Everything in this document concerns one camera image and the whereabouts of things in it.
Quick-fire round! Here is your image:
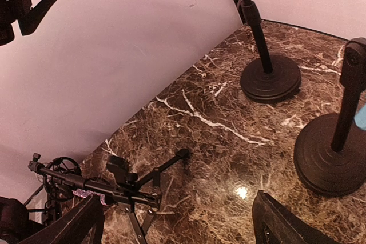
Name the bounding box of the blue microphone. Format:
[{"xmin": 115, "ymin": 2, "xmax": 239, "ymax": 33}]
[{"xmin": 354, "ymin": 105, "xmax": 366, "ymax": 131}]

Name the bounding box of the black stand of blue microphone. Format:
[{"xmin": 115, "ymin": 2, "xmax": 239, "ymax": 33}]
[{"xmin": 293, "ymin": 38, "xmax": 365, "ymax": 197}]

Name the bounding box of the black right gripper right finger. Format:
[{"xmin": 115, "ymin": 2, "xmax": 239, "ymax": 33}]
[{"xmin": 252, "ymin": 190, "xmax": 336, "ymax": 243}]

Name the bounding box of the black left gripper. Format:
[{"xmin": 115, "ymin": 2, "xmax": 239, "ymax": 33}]
[{"xmin": 1, "ymin": 0, "xmax": 57, "ymax": 46}]

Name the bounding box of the glitter purple silver microphone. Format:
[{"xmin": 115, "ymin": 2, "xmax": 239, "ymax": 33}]
[{"xmin": 73, "ymin": 189, "xmax": 107, "ymax": 206}]

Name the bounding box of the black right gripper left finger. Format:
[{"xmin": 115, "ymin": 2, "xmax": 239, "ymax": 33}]
[{"xmin": 21, "ymin": 195, "xmax": 105, "ymax": 244}]

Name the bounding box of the black stand of green microphone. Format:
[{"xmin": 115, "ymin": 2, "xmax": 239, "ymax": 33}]
[{"xmin": 234, "ymin": 0, "xmax": 301, "ymax": 104}]

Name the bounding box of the black tripod microphone stand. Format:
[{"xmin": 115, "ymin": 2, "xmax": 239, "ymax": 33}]
[{"xmin": 28, "ymin": 149, "xmax": 190, "ymax": 243}]

